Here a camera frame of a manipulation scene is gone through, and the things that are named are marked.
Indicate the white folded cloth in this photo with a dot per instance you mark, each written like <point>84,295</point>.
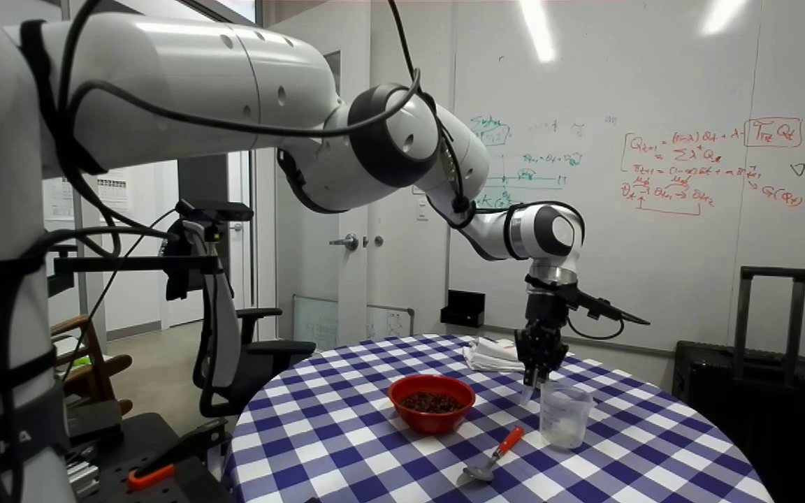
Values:
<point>492,355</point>

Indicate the wooden chair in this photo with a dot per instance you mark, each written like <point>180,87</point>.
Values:
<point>95,370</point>

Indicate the papers on wall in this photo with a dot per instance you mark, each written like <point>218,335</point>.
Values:
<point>112,192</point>

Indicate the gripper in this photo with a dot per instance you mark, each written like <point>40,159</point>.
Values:
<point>546,311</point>

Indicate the wall switch plate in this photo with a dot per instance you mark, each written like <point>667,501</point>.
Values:
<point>422,209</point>

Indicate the red bowl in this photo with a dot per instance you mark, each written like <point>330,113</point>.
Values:
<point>430,422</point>

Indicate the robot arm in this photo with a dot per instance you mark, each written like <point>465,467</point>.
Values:
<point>186,77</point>

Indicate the dark beans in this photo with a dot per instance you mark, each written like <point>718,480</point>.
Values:
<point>430,402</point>

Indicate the white grains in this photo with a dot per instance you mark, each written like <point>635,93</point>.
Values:
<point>564,434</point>

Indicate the black box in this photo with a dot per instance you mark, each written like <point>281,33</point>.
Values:
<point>463,309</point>

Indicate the small leaning whiteboard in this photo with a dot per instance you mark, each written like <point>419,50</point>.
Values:
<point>318,323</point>

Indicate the blue white checkered tablecloth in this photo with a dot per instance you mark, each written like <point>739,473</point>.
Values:
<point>346,433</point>

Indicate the camera on mount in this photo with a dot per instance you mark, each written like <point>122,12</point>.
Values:
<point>210,211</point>

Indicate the office chair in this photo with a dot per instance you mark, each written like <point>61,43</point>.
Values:
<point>263,349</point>

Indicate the clear plastic jug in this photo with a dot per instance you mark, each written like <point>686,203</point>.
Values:
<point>567,405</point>

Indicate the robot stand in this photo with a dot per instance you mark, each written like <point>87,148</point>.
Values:
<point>144,433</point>

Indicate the white door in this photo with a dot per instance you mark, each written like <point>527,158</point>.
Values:
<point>318,293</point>

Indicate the black wheeled case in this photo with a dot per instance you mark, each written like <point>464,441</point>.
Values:
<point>759,405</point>

